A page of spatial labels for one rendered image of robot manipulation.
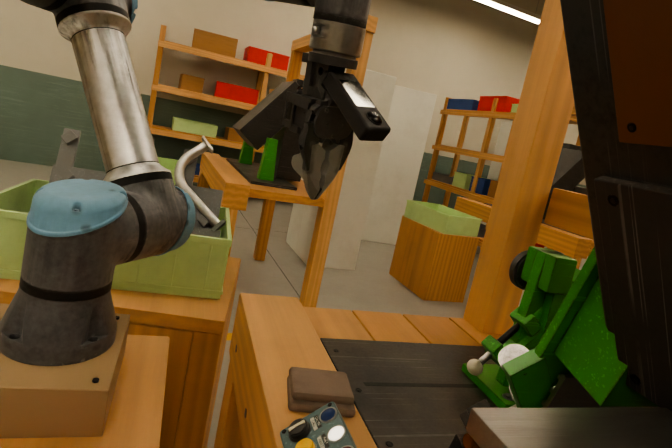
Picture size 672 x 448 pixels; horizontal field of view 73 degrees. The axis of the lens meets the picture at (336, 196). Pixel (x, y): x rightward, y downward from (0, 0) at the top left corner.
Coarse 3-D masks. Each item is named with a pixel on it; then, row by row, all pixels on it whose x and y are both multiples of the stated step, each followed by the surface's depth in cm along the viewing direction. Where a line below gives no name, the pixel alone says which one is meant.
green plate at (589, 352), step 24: (576, 288) 46; (576, 312) 47; (600, 312) 45; (552, 336) 48; (576, 336) 47; (600, 336) 44; (552, 360) 50; (576, 360) 47; (600, 360) 44; (600, 384) 44; (624, 384) 43
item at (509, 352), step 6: (504, 348) 55; (510, 348) 55; (516, 348) 54; (522, 348) 54; (504, 354) 54; (510, 354) 54; (516, 354) 54; (498, 360) 54; (504, 360) 54; (510, 390) 56
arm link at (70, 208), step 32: (64, 192) 62; (96, 192) 64; (32, 224) 60; (64, 224) 59; (96, 224) 61; (128, 224) 67; (32, 256) 60; (64, 256) 60; (96, 256) 62; (128, 256) 69; (64, 288) 61; (96, 288) 64
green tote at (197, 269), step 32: (0, 192) 122; (32, 192) 143; (0, 224) 108; (0, 256) 110; (160, 256) 119; (192, 256) 121; (224, 256) 123; (128, 288) 118; (160, 288) 120; (192, 288) 122
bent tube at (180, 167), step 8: (200, 144) 146; (208, 144) 146; (192, 152) 144; (200, 152) 146; (184, 160) 143; (176, 168) 142; (184, 168) 144; (176, 176) 142; (176, 184) 142; (184, 184) 142; (192, 192) 142; (192, 200) 141; (200, 200) 142; (200, 208) 141; (208, 208) 143; (208, 216) 142
